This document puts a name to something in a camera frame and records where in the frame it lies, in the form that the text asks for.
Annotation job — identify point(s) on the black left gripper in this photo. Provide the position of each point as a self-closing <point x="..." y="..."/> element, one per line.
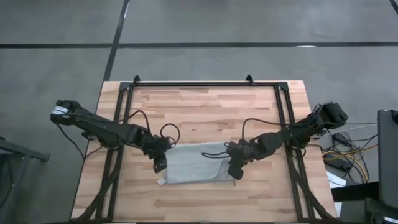
<point x="157" y="144"/>

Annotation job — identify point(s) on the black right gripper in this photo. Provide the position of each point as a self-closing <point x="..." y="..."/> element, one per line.
<point x="239" y="152"/>

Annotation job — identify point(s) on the white handwritten paper tag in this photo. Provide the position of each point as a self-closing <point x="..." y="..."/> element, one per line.
<point x="160" y="181"/>

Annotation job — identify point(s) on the grey microfiber towel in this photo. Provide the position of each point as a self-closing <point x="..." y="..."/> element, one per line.
<point x="196" y="165"/>

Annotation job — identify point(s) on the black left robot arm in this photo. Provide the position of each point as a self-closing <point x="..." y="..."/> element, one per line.
<point x="93" y="122"/>

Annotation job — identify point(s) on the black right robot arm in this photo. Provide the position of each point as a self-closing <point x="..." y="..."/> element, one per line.
<point x="292" y="132"/>

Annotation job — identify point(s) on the white paper sheet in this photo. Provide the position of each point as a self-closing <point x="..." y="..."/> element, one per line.
<point x="335" y="180"/>

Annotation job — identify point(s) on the black power adapter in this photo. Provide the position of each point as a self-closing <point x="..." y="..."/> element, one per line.
<point x="340" y="138"/>
<point x="340" y="163"/>

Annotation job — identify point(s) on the black crossbar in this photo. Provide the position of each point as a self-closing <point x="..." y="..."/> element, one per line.
<point x="354" y="191"/>

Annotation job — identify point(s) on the dark grey equipment case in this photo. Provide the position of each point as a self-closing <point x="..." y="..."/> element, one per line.
<point x="388" y="155"/>

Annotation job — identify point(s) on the dark box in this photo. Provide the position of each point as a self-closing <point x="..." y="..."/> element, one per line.
<point x="381" y="211"/>

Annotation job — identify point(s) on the black aluminium table frame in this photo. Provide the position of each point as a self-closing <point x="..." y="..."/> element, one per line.
<point x="199" y="84"/>

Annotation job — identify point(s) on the grey metal cart frame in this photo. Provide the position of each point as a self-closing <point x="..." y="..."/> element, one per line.
<point x="18" y="155"/>

